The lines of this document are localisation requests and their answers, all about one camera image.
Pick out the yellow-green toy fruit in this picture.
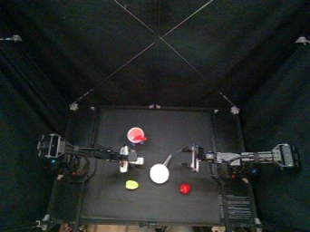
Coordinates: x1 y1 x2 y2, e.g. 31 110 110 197
125 179 141 190

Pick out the red plastic cup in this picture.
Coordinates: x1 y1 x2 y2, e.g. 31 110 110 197
126 127 147 144

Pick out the red toy strawberry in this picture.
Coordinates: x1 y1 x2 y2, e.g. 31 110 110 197
178 183 193 195

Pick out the white printed label sticker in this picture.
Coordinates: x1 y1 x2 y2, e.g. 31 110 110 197
225 194 253 222

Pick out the grey table corner clamp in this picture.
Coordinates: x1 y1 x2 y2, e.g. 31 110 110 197
252 217 265 232
35 214 53 232

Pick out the white pan with grey handle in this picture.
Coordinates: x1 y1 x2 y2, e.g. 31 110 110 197
149 154 174 185

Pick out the thin diagonal cord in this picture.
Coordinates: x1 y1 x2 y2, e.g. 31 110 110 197
74 0 216 105
113 0 238 109

